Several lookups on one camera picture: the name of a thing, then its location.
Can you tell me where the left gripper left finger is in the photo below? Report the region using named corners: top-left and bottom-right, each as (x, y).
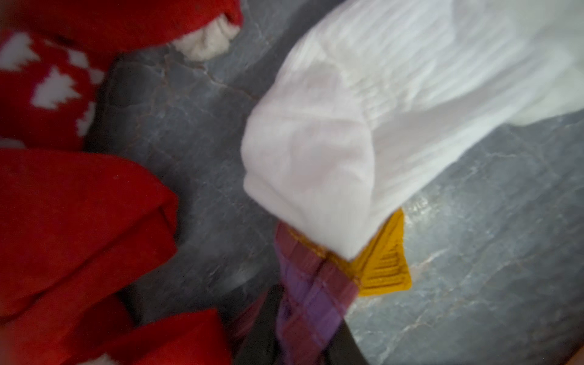
top-left (233, 284), bottom-right (284, 365)

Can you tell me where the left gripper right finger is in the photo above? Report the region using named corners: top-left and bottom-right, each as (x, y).
top-left (325, 321), bottom-right (369, 365)

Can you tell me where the purple pink striped sock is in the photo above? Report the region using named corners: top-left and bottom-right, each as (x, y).
top-left (227, 207), bottom-right (413, 365)

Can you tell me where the plain red fleece sock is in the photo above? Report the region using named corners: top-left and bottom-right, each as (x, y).
top-left (1, 149), bottom-right (232, 364)

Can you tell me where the santa face red sock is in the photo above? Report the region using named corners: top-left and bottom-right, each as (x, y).
top-left (1, 0), bottom-right (243, 151)

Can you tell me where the white sock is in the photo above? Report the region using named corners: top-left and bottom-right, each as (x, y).
top-left (241, 1), bottom-right (583, 259)

